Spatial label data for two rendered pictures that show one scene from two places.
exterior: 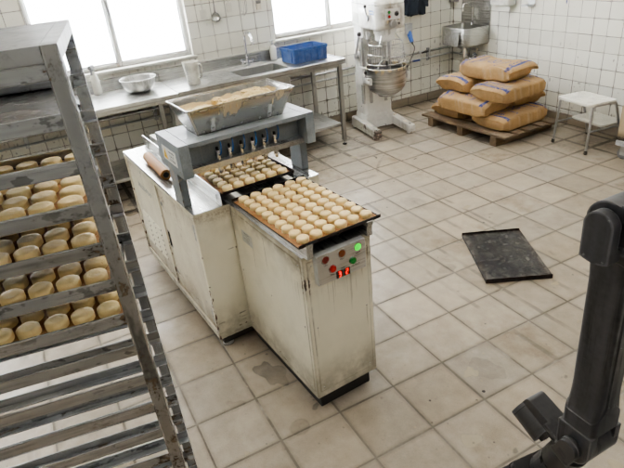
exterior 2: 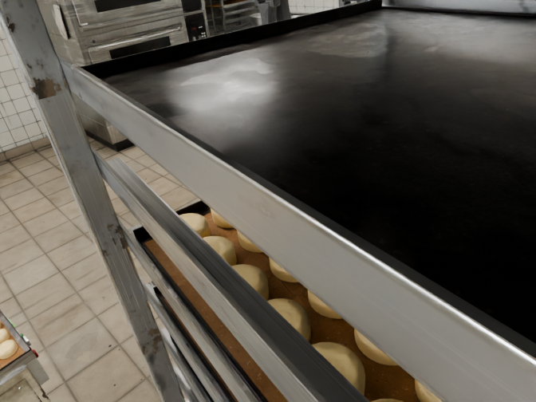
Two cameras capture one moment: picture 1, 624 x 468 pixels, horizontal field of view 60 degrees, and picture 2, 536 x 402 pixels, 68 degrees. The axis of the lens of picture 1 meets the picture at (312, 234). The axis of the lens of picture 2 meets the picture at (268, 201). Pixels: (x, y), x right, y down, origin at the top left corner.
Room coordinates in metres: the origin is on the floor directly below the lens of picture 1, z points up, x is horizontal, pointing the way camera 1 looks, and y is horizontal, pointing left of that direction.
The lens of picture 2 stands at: (1.35, 0.95, 1.76)
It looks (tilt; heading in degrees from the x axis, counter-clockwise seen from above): 33 degrees down; 254
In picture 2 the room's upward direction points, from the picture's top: 7 degrees counter-clockwise
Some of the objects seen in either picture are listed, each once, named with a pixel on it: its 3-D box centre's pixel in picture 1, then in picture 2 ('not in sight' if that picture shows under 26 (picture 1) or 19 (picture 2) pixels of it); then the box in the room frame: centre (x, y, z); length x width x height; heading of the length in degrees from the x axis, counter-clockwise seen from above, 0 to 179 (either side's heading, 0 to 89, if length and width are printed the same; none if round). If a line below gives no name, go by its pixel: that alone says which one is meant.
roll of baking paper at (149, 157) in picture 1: (156, 164); not in sight; (3.04, 0.86, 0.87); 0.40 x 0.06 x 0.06; 27
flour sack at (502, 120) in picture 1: (511, 114); not in sight; (5.36, -2.15, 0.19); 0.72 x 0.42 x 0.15; 119
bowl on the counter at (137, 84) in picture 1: (138, 84); not in sight; (5.06, 1.41, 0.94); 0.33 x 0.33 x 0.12
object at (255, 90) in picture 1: (231, 102); not in sight; (2.67, 0.32, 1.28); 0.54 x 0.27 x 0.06; 119
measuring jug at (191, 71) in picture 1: (193, 72); not in sight; (5.13, 0.92, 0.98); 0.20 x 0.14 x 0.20; 65
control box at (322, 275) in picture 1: (340, 260); (21, 348); (1.92, -0.10, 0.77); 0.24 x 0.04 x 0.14; 119
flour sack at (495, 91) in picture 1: (509, 87); not in sight; (5.37, -2.11, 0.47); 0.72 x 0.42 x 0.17; 120
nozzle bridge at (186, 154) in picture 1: (240, 153); not in sight; (2.67, 0.32, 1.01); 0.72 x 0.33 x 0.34; 119
